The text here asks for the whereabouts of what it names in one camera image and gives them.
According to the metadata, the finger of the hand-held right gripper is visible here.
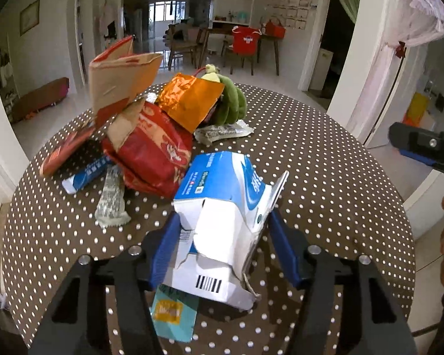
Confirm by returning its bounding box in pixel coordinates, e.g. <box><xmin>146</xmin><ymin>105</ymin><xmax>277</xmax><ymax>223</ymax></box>
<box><xmin>388</xmin><ymin>121</ymin><xmax>444</xmax><ymax>178</ymax></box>

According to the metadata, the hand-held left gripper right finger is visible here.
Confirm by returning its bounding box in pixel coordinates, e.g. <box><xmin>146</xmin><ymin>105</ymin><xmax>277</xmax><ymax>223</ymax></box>
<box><xmin>268</xmin><ymin>207</ymin><xmax>419</xmax><ymax>355</ymax></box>

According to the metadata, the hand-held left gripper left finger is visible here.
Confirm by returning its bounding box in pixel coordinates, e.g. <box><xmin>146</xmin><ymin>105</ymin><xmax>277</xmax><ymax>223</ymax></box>
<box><xmin>30</xmin><ymin>211</ymin><xmax>182</xmax><ymax>355</ymax></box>

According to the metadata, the blue white milk carton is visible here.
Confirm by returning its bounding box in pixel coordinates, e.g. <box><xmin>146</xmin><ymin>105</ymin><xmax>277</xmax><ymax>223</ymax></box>
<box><xmin>173</xmin><ymin>151</ymin><xmax>290</xmax><ymax>311</ymax></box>

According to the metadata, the blue white wrapper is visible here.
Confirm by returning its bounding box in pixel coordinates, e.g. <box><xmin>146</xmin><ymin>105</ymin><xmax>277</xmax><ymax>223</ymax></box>
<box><xmin>62</xmin><ymin>155</ymin><xmax>113</xmax><ymax>195</ymax></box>

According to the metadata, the yellow container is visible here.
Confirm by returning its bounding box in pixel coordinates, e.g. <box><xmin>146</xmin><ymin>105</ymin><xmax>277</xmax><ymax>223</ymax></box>
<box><xmin>403</xmin><ymin>92</ymin><xmax>428</xmax><ymax>124</ymax></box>

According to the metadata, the teal orange packet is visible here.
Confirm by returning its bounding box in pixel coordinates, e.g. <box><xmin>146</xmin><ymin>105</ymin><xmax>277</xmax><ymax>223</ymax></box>
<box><xmin>149</xmin><ymin>284</ymin><xmax>200</xmax><ymax>343</ymax></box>

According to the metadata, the grey printed wrapper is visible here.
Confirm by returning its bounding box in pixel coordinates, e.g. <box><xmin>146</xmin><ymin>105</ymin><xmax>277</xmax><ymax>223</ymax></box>
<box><xmin>95</xmin><ymin>164</ymin><xmax>132</xmax><ymax>229</ymax></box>
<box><xmin>193</xmin><ymin>120</ymin><xmax>255</xmax><ymax>145</ymax></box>

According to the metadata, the brown polka dot tablecloth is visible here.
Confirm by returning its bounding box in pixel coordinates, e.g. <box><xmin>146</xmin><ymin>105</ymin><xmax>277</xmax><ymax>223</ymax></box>
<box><xmin>0</xmin><ymin>81</ymin><xmax>417</xmax><ymax>355</ymax></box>

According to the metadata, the red plastic bag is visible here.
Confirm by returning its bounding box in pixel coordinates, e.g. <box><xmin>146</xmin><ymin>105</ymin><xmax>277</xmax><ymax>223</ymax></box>
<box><xmin>102</xmin><ymin>101</ymin><xmax>194</xmax><ymax>198</ymax></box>

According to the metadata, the white cabinet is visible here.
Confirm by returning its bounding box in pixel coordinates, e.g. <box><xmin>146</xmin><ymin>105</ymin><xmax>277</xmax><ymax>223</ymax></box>
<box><xmin>311</xmin><ymin>48</ymin><xmax>334</xmax><ymax>91</ymax></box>

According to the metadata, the pink lace curtain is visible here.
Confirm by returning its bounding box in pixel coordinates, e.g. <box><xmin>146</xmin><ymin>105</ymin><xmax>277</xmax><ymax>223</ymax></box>
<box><xmin>346</xmin><ymin>0</ymin><xmax>444</xmax><ymax>145</ymax></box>

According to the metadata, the red flat packet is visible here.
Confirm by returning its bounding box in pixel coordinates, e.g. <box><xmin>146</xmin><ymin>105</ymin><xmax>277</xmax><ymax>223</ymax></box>
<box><xmin>39</xmin><ymin>120</ymin><xmax>97</xmax><ymax>177</ymax></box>

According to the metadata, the orange foil bag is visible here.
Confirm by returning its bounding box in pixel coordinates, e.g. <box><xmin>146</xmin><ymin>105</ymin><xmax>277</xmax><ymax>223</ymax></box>
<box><xmin>158</xmin><ymin>73</ymin><xmax>226</xmax><ymax>134</ymax></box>

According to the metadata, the green plush toy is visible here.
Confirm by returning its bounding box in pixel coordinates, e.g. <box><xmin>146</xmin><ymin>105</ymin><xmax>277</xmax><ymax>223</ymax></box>
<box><xmin>200</xmin><ymin>64</ymin><xmax>248</xmax><ymax>125</ymax></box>

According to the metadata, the brown paper bag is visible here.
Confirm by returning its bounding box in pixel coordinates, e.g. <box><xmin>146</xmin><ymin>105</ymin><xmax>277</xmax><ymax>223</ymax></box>
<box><xmin>88</xmin><ymin>36</ymin><xmax>164</xmax><ymax>152</ymax></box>

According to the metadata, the red basket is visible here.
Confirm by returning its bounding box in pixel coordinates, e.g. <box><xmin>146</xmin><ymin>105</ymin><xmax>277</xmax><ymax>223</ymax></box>
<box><xmin>265</xmin><ymin>17</ymin><xmax>286</xmax><ymax>38</ymax></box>

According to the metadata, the wooden chair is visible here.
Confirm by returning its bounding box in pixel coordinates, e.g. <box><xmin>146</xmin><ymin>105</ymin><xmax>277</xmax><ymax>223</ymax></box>
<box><xmin>166</xmin><ymin>24</ymin><xmax>204</xmax><ymax>71</ymax></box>
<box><xmin>222</xmin><ymin>37</ymin><xmax>260</xmax><ymax>75</ymax></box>

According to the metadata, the brown bench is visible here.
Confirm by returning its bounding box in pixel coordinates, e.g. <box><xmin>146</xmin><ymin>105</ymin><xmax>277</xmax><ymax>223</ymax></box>
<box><xmin>12</xmin><ymin>78</ymin><xmax>70</xmax><ymax>123</ymax></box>

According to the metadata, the red shirt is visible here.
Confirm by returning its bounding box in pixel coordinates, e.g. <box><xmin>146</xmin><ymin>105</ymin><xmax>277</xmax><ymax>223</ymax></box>
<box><xmin>232</xmin><ymin>26</ymin><xmax>263</xmax><ymax>55</ymax></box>

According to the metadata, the wooden dining table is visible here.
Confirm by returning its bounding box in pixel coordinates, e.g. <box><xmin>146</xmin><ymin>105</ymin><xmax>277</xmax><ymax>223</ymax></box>
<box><xmin>196</xmin><ymin>26</ymin><xmax>282</xmax><ymax>76</ymax></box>

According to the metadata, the group of wall paper sheets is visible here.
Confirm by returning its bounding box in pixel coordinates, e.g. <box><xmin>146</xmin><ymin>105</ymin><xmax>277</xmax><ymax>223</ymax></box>
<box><xmin>266</xmin><ymin>0</ymin><xmax>319</xmax><ymax>30</ymax></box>

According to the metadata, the small framed wall picture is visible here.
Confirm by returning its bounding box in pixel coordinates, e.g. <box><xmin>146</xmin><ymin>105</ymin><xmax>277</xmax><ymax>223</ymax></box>
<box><xmin>20</xmin><ymin>0</ymin><xmax>41</xmax><ymax>36</ymax></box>

